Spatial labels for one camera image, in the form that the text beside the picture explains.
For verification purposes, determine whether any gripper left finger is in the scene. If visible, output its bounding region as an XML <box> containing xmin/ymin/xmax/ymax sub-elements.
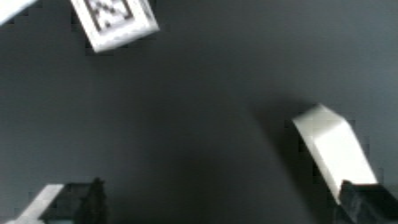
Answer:
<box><xmin>12</xmin><ymin>178</ymin><xmax>109</xmax><ymax>224</ymax></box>

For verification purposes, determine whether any white L-shaped obstacle fence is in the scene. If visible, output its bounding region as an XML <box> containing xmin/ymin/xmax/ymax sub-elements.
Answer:
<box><xmin>294</xmin><ymin>104</ymin><xmax>379</xmax><ymax>202</ymax></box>

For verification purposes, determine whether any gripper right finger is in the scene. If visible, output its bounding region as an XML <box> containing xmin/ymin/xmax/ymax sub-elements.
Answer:
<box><xmin>333</xmin><ymin>181</ymin><xmax>398</xmax><ymax>224</ymax></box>

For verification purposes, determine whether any white chair back part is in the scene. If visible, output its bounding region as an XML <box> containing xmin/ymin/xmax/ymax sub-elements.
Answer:
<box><xmin>0</xmin><ymin>0</ymin><xmax>38</xmax><ymax>26</ymax></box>

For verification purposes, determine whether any white chair leg block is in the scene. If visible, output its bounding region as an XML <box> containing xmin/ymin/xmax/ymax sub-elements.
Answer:
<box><xmin>72</xmin><ymin>0</ymin><xmax>161</xmax><ymax>53</ymax></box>

